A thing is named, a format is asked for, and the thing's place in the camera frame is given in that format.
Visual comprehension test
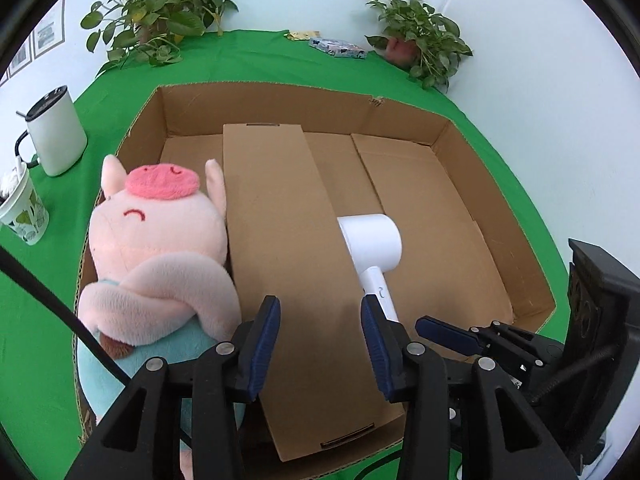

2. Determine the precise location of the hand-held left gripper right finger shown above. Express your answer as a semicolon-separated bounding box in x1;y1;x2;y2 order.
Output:
361;294;571;480

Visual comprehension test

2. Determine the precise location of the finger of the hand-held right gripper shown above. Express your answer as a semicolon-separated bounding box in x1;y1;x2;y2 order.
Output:
415;316;566;386

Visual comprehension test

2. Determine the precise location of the small plant in brown pot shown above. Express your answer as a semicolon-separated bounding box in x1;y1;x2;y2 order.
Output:
359;0;473;93

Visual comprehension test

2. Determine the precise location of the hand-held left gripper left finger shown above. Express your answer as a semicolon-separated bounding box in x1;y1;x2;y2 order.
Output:
65;295;282;480

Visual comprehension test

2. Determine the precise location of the wall of framed certificates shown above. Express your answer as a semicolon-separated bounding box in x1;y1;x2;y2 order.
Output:
0;0;66;86

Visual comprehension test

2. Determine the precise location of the large leafy potted plant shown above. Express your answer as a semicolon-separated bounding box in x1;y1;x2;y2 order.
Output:
81;0;239;68

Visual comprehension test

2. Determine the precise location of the white mug with lid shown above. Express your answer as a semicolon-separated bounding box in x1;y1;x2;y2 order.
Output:
15;86;88;177

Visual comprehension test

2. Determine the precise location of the white hair dryer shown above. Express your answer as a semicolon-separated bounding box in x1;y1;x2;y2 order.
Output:
336;213;403;323

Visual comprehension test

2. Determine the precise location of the long cardboard box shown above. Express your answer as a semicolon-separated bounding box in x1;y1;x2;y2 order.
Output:
222;123;406;462

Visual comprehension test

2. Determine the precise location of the pink and teal plush pig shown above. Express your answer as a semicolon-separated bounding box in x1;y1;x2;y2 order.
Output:
77;155;248;480

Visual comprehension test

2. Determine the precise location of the large cardboard box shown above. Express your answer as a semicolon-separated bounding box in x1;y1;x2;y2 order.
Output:
75;82;558;480

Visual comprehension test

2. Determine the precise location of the patterned tissue packet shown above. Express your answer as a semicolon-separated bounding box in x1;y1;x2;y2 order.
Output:
308;37;367;59

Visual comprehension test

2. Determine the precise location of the leaf-patterned paper cup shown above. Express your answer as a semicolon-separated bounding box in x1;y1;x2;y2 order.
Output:
0;162;51;246

